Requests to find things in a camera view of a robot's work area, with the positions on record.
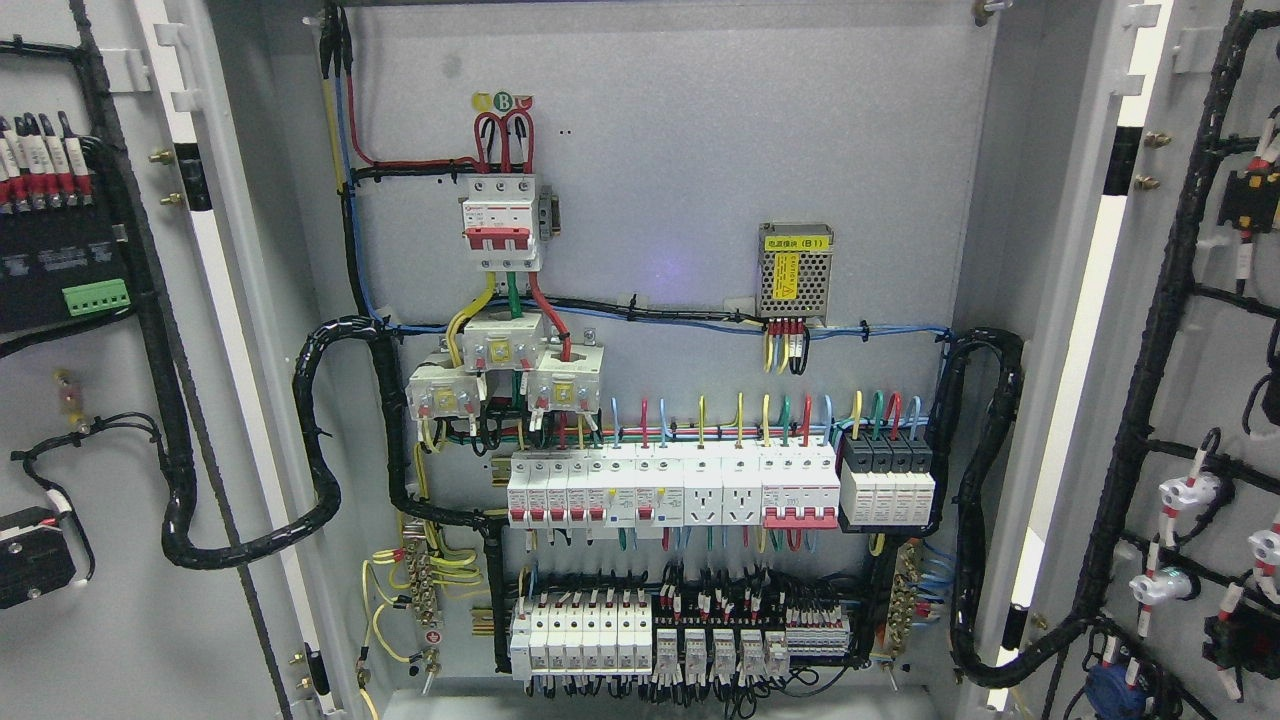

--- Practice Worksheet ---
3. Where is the grey cabinet door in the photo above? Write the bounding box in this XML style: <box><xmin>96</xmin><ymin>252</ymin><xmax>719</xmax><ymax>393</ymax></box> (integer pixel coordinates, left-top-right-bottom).
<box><xmin>963</xmin><ymin>1</ymin><xmax>1277</xmax><ymax>700</ymax></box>
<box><xmin>1</xmin><ymin>1</ymin><xmax>320</xmax><ymax>719</ymax></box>

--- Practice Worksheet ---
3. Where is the white current transformers cluster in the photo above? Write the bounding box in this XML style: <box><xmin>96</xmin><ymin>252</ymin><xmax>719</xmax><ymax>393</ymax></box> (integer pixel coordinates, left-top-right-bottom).
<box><xmin>404</xmin><ymin>310</ymin><xmax>605</xmax><ymax>421</ymax></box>

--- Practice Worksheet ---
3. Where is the white red mini breakers row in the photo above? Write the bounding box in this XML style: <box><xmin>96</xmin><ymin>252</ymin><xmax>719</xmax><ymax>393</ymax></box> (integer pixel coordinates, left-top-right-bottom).
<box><xmin>506</xmin><ymin>445</ymin><xmax>691</xmax><ymax>539</ymax></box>

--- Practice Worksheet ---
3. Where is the metal mesh power supply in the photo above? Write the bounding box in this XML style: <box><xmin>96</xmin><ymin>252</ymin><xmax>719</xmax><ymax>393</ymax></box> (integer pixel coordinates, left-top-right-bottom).
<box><xmin>756</xmin><ymin>223</ymin><xmax>835</xmax><ymax>319</ymax></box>

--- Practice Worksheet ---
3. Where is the red three-pole main breaker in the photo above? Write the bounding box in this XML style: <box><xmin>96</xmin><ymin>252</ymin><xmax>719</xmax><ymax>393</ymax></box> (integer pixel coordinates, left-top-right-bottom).
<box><xmin>460</xmin><ymin>173</ymin><xmax>561</xmax><ymax>273</ymax></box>

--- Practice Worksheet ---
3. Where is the black white surge protector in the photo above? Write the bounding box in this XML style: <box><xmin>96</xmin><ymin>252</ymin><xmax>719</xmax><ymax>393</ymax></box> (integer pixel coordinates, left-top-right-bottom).
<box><xmin>840</xmin><ymin>432</ymin><xmax>938</xmax><ymax>537</ymax></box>

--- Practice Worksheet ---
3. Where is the lower relay terminal row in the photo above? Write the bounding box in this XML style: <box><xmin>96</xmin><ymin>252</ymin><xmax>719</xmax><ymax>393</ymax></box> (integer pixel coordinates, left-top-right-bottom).
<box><xmin>648</xmin><ymin>562</ymin><xmax>854</xmax><ymax>697</ymax></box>

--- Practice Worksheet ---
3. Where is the white breakers lower left row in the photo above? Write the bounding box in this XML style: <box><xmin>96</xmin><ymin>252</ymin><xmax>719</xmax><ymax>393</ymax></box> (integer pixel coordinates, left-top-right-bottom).
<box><xmin>508</xmin><ymin>588</ymin><xmax>655</xmax><ymax>689</ymax></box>

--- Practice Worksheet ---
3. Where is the black digital power meter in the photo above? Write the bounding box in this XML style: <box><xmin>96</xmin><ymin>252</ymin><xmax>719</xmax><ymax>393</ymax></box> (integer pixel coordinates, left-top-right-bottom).
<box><xmin>1</xmin><ymin>137</ymin><xmax>129</xmax><ymax>333</ymax></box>

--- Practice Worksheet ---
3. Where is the red handle four-pole breaker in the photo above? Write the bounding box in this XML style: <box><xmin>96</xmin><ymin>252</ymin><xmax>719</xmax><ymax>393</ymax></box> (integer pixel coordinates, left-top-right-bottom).
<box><xmin>759</xmin><ymin>442</ymin><xmax>840</xmax><ymax>529</ymax></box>

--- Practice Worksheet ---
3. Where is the black cable loom left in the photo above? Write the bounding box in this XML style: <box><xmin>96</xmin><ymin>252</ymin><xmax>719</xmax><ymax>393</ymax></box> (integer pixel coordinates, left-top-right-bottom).
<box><xmin>160</xmin><ymin>315</ymin><xmax>511</xmax><ymax>673</ymax></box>

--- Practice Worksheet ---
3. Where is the black cable loom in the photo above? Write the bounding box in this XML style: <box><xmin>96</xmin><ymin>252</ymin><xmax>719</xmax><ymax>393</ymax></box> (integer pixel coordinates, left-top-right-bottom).
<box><xmin>931</xmin><ymin>328</ymin><xmax>1091</xmax><ymax>689</ymax></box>
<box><xmin>160</xmin><ymin>315</ymin><xmax>511</xmax><ymax>673</ymax></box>

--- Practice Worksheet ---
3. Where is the black cable loom right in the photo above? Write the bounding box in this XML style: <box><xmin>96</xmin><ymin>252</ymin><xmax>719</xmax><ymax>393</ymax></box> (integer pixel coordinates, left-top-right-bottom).
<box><xmin>931</xmin><ymin>328</ymin><xmax>1091</xmax><ymax>689</ymax></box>

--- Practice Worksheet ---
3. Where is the white rotary selector switch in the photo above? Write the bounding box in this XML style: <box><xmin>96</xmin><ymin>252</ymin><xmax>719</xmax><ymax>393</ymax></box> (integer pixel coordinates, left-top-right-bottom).
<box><xmin>1</xmin><ymin>506</ymin><xmax>76</xmax><ymax>609</ymax></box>

